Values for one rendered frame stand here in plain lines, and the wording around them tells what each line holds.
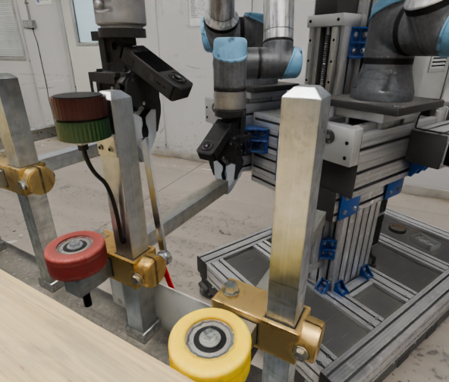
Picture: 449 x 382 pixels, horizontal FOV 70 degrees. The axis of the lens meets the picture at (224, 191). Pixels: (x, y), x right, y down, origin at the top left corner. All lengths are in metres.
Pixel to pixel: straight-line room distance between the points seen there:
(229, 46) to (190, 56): 2.72
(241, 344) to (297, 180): 0.16
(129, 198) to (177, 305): 0.20
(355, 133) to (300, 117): 0.50
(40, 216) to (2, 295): 0.26
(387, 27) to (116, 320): 0.84
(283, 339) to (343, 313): 1.01
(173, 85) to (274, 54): 0.41
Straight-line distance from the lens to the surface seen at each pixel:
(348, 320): 1.40
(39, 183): 0.65
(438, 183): 3.20
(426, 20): 0.80
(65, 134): 0.40
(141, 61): 0.53
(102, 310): 0.70
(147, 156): 0.54
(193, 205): 0.68
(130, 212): 0.47
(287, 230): 0.33
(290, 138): 0.30
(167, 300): 0.58
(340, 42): 1.12
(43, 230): 0.71
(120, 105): 0.43
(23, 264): 0.89
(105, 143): 0.44
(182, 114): 3.58
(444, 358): 1.73
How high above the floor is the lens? 1.16
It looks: 24 degrees down
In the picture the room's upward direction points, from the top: straight up
